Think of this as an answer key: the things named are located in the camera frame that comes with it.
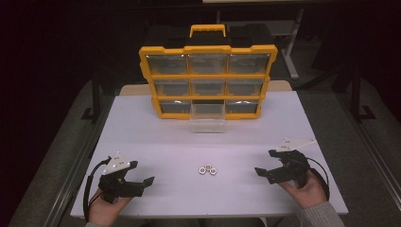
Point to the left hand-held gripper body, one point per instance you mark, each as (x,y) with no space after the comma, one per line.
(112,186)

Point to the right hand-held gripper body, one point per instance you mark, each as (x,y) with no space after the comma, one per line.
(293,167)

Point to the silver hex nut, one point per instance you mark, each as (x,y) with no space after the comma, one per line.
(213,171)
(202,171)
(207,166)

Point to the clear plastic drawer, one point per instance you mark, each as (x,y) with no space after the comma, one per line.
(208,119)

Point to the person's left hand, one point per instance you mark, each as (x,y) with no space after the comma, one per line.
(105,209)

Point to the person's right hand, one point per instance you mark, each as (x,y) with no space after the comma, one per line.
(307,194)

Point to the black metal stand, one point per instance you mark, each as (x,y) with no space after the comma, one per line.
(95,97)
(356,94)

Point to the grid of closed clear drawers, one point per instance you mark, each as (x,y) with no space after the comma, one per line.
(170,64)

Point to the yellow black organizer cabinet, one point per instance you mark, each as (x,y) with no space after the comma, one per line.
(208,48)

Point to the grey metal rail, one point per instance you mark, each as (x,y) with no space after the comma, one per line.
(372,151)
(74,176)

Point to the white metal table frame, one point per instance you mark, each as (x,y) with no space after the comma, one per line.
(291,47)

